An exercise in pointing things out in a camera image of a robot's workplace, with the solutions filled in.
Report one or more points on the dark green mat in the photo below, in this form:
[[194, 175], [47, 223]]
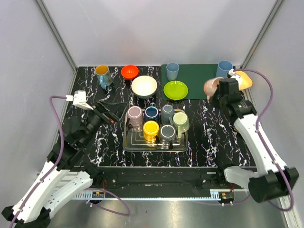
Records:
[[195, 76]]

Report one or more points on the light blue cup left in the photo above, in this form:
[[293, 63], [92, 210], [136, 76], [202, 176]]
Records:
[[172, 70]]

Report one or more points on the light blue cup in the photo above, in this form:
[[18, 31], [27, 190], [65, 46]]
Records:
[[223, 68], [172, 70]]

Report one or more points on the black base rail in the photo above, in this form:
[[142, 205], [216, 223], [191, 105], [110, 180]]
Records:
[[119, 177]]

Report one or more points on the yellow square dish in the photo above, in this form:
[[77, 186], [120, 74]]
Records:
[[247, 82]]

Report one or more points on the blue-grey mug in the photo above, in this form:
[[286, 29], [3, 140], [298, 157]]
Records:
[[167, 114]]

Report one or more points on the blue butterfly mug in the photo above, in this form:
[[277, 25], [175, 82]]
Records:
[[104, 75]]

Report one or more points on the yellow mug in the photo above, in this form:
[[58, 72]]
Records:
[[151, 131]]

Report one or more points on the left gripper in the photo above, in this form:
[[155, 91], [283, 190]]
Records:
[[104, 113]]

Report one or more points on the lime green plate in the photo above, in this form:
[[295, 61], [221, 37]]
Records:
[[175, 90]]

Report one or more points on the light blue cup right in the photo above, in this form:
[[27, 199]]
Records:
[[223, 68]]

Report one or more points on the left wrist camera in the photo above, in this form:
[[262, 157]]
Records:
[[79, 100]]

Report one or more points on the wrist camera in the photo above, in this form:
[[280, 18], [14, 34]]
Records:
[[234, 75], [79, 100]]

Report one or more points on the orange bowl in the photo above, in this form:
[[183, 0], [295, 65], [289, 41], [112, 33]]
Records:
[[130, 72]]

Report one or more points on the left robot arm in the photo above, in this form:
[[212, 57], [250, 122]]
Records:
[[42, 202]]

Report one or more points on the mauve mug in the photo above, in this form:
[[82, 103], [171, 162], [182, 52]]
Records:
[[134, 117]]

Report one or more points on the navy blue mug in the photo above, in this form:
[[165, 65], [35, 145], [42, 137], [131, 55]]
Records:
[[151, 113]]

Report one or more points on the light green mug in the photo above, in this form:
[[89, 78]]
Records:
[[181, 123]]

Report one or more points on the pink mug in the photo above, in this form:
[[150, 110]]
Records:
[[210, 87]]

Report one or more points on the dark grey mug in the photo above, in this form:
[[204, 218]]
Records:
[[167, 136]]

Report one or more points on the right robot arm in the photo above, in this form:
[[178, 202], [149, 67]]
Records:
[[273, 178]]

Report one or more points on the metal tray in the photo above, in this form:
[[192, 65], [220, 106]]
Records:
[[134, 141]]

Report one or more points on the white grey bowl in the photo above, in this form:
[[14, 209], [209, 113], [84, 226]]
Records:
[[144, 86]]

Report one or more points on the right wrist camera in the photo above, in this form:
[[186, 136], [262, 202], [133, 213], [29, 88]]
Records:
[[234, 75]]

